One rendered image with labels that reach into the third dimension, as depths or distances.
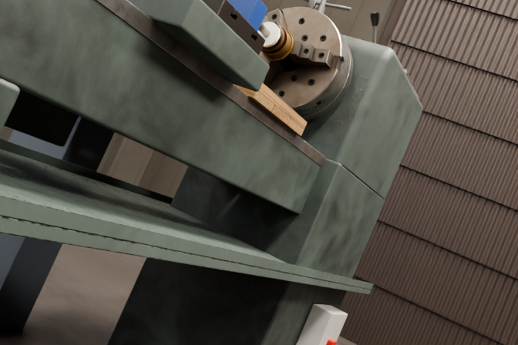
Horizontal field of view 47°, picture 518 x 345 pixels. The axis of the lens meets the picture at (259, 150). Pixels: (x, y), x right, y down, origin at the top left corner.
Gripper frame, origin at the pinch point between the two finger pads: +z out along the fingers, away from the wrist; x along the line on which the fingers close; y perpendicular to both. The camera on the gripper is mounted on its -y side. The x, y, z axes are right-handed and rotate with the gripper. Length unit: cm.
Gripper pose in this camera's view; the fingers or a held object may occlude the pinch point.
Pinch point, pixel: (312, 8)
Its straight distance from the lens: 206.5
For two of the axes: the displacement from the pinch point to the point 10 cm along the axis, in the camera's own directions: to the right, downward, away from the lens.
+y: -8.2, -3.3, 4.7
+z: -4.1, 9.1, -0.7
